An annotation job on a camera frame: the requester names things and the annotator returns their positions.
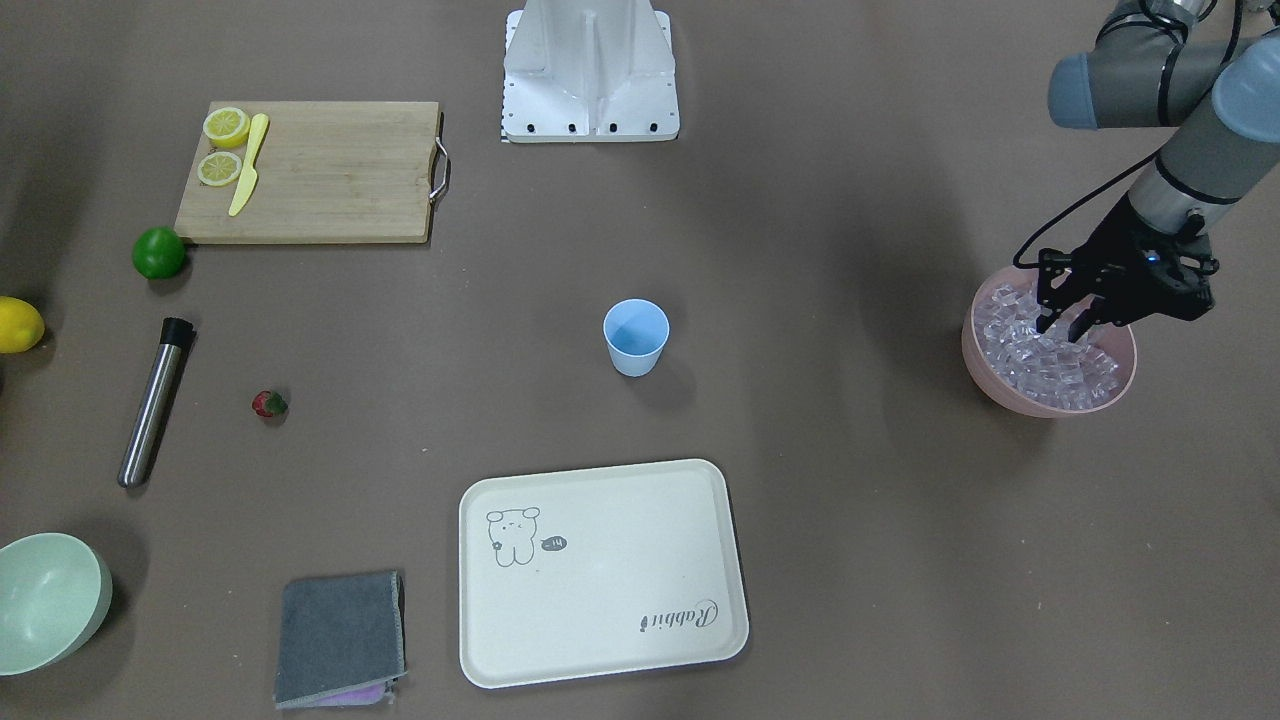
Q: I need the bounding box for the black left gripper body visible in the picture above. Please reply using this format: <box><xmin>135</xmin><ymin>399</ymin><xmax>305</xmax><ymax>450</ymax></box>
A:
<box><xmin>1036</xmin><ymin>199</ymin><xmax>1219</xmax><ymax>327</ymax></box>

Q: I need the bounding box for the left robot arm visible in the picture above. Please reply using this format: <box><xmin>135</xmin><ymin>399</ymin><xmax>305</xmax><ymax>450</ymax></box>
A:
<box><xmin>1033</xmin><ymin>1</ymin><xmax>1279</xmax><ymax>341</ymax></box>

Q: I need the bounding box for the pink bowl of ice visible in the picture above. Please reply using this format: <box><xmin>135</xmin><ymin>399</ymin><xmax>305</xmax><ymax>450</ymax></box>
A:
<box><xmin>961</xmin><ymin>266</ymin><xmax>1137</xmax><ymax>418</ymax></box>

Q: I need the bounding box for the light blue plastic cup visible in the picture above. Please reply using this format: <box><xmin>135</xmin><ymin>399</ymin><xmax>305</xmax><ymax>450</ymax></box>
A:
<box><xmin>602</xmin><ymin>299</ymin><xmax>669</xmax><ymax>378</ymax></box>

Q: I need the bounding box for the cream rabbit tray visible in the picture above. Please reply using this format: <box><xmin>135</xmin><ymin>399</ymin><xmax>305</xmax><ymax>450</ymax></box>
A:
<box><xmin>458</xmin><ymin>457</ymin><xmax>750</xmax><ymax>689</ymax></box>

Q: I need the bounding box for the wooden cutting board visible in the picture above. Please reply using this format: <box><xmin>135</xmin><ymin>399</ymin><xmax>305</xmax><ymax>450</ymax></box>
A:
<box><xmin>174</xmin><ymin>100</ymin><xmax>449</xmax><ymax>245</ymax></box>

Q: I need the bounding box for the purple cloth under grey cloth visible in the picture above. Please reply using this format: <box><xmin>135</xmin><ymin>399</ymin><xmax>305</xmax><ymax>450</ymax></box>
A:
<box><xmin>300</xmin><ymin>680</ymin><xmax>396</xmax><ymax>708</ymax></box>

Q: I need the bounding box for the grey folded cloth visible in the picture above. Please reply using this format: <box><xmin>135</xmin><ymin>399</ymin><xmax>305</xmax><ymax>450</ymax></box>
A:
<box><xmin>273</xmin><ymin>570</ymin><xmax>406</xmax><ymax>711</ymax></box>

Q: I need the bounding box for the red strawberry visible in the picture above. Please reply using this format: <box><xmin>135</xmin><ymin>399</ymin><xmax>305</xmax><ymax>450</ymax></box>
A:
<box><xmin>251</xmin><ymin>389</ymin><xmax>289</xmax><ymax>420</ymax></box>

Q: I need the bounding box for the yellow plastic knife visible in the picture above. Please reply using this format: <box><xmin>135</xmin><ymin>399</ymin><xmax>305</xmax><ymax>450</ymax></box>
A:
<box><xmin>227</xmin><ymin>113</ymin><xmax>270</xmax><ymax>217</ymax></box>

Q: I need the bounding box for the lemon half slice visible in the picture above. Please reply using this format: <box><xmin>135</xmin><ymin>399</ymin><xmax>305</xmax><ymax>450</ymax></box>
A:
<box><xmin>202</xmin><ymin>106</ymin><xmax>251</xmax><ymax>150</ymax></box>
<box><xmin>196</xmin><ymin>151</ymin><xmax>243</xmax><ymax>187</ymax></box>

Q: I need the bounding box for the green lime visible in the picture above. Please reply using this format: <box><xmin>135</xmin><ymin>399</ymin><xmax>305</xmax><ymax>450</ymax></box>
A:
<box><xmin>131</xmin><ymin>225</ymin><xmax>187</xmax><ymax>281</ymax></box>

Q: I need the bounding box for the steel muddler with black tip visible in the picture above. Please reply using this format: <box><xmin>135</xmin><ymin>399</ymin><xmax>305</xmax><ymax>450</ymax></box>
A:
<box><xmin>116</xmin><ymin>316</ymin><xmax>196</xmax><ymax>489</ymax></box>

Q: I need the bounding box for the yellow lemon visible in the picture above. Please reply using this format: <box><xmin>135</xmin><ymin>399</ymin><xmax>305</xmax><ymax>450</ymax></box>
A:
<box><xmin>0</xmin><ymin>296</ymin><xmax>46</xmax><ymax>354</ymax></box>

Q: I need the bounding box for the mint green bowl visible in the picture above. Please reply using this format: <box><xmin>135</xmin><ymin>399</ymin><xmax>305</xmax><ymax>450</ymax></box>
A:
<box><xmin>1</xmin><ymin>533</ymin><xmax>113</xmax><ymax>676</ymax></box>

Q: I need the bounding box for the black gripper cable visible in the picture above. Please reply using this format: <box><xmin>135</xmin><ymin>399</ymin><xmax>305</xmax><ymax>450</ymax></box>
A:
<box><xmin>1012</xmin><ymin>150</ymin><xmax>1161</xmax><ymax>272</ymax></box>

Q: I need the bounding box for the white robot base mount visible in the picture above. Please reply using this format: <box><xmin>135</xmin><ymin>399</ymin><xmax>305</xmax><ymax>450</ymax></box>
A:
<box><xmin>500</xmin><ymin>1</ymin><xmax>681</xmax><ymax>143</ymax></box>

